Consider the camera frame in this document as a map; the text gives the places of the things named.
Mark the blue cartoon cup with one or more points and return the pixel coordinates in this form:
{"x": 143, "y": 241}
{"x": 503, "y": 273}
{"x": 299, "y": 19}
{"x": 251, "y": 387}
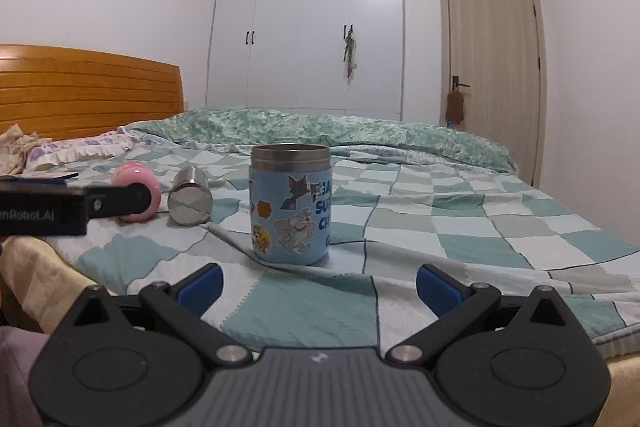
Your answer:
{"x": 290, "y": 202}

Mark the beige wooden door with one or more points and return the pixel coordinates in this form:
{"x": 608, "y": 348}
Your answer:
{"x": 497, "y": 47}

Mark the brown plush hanging toy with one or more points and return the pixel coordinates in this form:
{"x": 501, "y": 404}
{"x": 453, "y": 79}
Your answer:
{"x": 454, "y": 113}

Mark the white wardrobe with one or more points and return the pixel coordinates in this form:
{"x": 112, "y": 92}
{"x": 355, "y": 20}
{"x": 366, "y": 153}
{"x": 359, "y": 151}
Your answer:
{"x": 288, "y": 54}

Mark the black door handle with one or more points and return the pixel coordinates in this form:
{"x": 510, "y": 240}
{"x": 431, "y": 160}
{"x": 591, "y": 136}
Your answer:
{"x": 456, "y": 84}

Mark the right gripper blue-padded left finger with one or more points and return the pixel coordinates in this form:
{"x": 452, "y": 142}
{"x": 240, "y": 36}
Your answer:
{"x": 134, "y": 360}

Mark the checkered green bedspread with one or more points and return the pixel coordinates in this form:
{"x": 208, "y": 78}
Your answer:
{"x": 388, "y": 218}

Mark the green hanging ornament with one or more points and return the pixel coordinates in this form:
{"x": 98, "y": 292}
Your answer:
{"x": 349, "y": 58}

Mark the wooden headboard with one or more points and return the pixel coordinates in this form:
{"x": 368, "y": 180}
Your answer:
{"x": 62, "y": 93}

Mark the green floral quilt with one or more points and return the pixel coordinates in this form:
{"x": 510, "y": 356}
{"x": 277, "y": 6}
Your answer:
{"x": 238, "y": 129}

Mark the beige crumpled cloth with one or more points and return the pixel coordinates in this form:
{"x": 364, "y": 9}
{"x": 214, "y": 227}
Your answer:
{"x": 15, "y": 146}

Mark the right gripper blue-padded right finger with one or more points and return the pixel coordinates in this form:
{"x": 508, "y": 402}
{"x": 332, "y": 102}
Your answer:
{"x": 497, "y": 360}

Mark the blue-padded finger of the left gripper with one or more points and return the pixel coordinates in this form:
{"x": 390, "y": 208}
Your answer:
{"x": 118, "y": 201}

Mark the dark phone on bed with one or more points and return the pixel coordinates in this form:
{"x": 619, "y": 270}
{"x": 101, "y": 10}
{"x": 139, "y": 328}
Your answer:
{"x": 42, "y": 177}

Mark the pink steel cup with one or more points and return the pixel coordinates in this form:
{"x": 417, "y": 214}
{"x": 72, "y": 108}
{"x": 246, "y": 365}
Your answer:
{"x": 144, "y": 188}

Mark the silver steel cup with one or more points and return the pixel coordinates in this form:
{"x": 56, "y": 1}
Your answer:
{"x": 189, "y": 200}

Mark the purple floral pillow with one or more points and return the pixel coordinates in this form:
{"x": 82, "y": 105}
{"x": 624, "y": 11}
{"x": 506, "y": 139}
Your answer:
{"x": 63, "y": 152}

